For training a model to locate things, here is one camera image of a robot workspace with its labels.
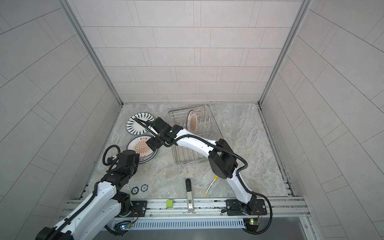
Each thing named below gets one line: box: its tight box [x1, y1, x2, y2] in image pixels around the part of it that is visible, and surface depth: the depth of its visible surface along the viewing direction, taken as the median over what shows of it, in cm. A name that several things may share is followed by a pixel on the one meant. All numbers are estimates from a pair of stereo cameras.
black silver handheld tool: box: [185, 178, 195, 213], surface depth 74 cm
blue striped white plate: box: [126, 112, 155, 135], surface depth 104 cm
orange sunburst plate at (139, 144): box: [126, 135, 158, 164], surface depth 89 cm
